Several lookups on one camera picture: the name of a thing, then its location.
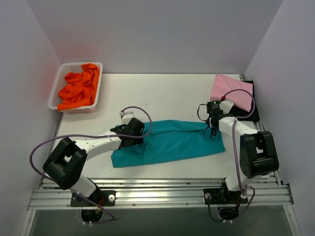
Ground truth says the teal t-shirt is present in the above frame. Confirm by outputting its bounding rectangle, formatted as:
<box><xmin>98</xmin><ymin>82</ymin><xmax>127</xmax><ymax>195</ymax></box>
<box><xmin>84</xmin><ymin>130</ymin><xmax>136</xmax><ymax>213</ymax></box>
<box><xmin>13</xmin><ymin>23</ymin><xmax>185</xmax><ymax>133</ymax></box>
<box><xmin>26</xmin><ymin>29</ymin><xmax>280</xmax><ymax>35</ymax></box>
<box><xmin>111</xmin><ymin>120</ymin><xmax>225</xmax><ymax>168</ymax></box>

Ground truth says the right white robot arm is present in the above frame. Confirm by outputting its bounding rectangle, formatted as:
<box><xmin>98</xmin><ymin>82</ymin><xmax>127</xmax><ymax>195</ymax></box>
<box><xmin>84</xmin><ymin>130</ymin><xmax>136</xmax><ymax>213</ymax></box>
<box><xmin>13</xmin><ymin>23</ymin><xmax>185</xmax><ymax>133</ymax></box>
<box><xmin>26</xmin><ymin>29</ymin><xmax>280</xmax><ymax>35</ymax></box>
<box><xmin>206</xmin><ymin>100</ymin><xmax>279</xmax><ymax>203</ymax></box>

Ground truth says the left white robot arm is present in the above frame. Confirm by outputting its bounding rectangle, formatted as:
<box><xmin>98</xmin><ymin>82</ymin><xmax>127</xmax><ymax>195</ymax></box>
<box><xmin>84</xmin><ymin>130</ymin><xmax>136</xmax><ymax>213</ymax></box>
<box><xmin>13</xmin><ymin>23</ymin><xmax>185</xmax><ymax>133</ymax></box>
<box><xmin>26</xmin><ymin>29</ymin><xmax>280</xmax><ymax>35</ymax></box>
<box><xmin>43</xmin><ymin>118</ymin><xmax>145</xmax><ymax>206</ymax></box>

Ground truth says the orange crumpled t-shirt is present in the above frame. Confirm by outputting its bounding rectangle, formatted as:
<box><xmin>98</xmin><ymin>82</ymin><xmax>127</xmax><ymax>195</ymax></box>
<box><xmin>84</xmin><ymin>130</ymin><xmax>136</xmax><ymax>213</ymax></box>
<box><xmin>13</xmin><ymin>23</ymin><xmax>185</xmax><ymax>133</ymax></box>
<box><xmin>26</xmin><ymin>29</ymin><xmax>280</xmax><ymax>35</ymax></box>
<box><xmin>57</xmin><ymin>63</ymin><xmax>100</xmax><ymax>111</ymax></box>

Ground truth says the white plastic basket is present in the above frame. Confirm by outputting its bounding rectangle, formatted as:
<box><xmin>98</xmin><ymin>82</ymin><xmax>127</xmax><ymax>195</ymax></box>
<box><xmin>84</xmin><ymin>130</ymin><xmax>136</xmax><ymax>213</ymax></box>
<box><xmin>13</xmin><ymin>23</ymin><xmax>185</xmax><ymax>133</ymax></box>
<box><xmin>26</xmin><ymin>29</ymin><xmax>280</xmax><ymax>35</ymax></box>
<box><xmin>48</xmin><ymin>62</ymin><xmax>103</xmax><ymax>113</ymax></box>

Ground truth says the pink folded t-shirt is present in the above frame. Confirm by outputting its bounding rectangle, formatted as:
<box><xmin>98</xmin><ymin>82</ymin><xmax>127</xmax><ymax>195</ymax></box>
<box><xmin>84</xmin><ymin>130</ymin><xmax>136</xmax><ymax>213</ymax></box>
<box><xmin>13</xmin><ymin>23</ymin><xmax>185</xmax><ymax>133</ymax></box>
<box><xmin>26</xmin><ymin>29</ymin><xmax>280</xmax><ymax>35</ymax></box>
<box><xmin>210</xmin><ymin>74</ymin><xmax>253</xmax><ymax>112</ymax></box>

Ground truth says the black folded t-shirt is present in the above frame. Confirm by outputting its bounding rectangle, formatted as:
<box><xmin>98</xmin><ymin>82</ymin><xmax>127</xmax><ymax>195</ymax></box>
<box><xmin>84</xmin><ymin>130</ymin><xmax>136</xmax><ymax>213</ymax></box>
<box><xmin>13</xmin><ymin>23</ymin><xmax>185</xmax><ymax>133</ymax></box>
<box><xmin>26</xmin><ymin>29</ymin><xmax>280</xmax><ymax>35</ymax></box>
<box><xmin>228</xmin><ymin>80</ymin><xmax>261</xmax><ymax>121</ymax></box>

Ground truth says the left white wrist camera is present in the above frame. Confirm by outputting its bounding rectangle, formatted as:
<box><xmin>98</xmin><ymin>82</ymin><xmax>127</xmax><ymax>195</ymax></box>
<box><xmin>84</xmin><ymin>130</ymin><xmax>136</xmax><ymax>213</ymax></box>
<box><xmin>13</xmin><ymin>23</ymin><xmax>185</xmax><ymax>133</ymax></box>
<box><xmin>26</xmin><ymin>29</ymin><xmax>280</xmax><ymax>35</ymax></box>
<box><xmin>120</xmin><ymin>111</ymin><xmax>134</xmax><ymax>125</ymax></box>

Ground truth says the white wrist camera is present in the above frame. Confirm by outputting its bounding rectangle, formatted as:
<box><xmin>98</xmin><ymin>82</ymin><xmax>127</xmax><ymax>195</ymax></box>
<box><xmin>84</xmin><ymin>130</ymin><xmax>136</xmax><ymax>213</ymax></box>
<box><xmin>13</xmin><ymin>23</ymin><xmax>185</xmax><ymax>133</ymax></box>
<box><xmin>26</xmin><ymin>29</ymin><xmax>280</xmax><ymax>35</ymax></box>
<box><xmin>120</xmin><ymin>111</ymin><xmax>134</xmax><ymax>125</ymax></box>
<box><xmin>220</xmin><ymin>96</ymin><xmax>234</xmax><ymax>114</ymax></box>

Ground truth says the black thin cable loop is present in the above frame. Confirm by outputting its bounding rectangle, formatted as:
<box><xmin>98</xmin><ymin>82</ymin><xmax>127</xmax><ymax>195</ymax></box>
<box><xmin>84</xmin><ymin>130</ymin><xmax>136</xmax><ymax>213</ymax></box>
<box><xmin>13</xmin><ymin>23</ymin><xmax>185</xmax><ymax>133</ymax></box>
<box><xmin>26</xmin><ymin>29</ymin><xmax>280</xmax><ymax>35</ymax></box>
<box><xmin>197</xmin><ymin>103</ymin><xmax>219</xmax><ymax>142</ymax></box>

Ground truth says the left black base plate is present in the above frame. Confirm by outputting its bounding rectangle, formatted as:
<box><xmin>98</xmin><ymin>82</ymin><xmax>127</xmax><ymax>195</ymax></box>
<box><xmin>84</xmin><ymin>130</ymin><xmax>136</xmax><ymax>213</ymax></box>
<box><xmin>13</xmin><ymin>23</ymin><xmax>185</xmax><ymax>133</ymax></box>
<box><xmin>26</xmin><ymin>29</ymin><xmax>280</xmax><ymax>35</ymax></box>
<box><xmin>70</xmin><ymin>190</ymin><xmax>116</xmax><ymax>207</ymax></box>

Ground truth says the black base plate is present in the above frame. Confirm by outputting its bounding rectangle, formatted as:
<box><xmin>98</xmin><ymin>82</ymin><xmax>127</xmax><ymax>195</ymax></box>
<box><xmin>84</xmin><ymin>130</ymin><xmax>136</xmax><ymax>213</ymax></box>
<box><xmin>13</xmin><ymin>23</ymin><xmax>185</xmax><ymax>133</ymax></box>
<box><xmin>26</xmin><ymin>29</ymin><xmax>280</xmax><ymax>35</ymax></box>
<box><xmin>203</xmin><ymin>188</ymin><xmax>248</xmax><ymax>205</ymax></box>
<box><xmin>70</xmin><ymin>190</ymin><xmax>116</xmax><ymax>207</ymax></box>

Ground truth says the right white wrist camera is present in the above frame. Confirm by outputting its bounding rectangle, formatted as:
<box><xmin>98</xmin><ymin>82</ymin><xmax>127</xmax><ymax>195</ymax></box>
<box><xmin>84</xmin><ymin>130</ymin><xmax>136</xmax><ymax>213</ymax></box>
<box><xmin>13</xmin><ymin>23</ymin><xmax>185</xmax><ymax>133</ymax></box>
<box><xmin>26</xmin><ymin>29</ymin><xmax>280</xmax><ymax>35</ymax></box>
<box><xmin>220</xmin><ymin>96</ymin><xmax>234</xmax><ymax>114</ymax></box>

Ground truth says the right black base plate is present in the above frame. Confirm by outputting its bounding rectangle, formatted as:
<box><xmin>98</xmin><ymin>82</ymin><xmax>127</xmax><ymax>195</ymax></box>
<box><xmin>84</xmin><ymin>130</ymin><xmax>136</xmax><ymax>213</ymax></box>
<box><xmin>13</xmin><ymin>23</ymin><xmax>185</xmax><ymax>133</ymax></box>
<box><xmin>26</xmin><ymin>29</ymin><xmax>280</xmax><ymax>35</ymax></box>
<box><xmin>203</xmin><ymin>188</ymin><xmax>248</xmax><ymax>205</ymax></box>

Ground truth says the aluminium rail frame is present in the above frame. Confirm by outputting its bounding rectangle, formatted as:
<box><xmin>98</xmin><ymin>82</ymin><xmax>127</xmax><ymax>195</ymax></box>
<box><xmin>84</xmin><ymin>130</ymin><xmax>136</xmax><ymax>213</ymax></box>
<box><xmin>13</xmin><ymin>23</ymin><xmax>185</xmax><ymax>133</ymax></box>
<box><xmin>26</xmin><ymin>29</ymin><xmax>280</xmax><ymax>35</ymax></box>
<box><xmin>19</xmin><ymin>120</ymin><xmax>302</xmax><ymax>236</ymax></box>

